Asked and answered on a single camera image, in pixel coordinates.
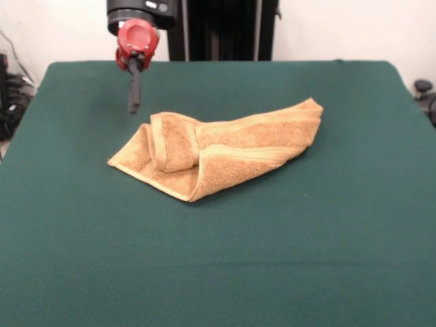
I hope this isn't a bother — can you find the black stand behind table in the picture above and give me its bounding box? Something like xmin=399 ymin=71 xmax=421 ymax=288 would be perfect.
xmin=166 ymin=0 xmax=281 ymax=63

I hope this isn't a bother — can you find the black equipment with cables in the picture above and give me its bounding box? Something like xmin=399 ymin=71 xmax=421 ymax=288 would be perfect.
xmin=0 ymin=29 xmax=37 ymax=142

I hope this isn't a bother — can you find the grey pedestal foot with caster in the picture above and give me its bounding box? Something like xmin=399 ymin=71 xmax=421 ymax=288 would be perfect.
xmin=413 ymin=79 xmax=436 ymax=129

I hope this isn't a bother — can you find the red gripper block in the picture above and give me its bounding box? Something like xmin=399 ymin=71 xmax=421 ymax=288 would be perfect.
xmin=114 ymin=19 xmax=161 ymax=115

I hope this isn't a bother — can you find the dark green table cloth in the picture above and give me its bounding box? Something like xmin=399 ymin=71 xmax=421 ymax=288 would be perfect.
xmin=0 ymin=59 xmax=436 ymax=327

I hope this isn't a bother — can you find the tan terry towel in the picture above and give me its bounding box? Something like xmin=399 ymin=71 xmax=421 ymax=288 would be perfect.
xmin=106 ymin=97 xmax=324 ymax=204

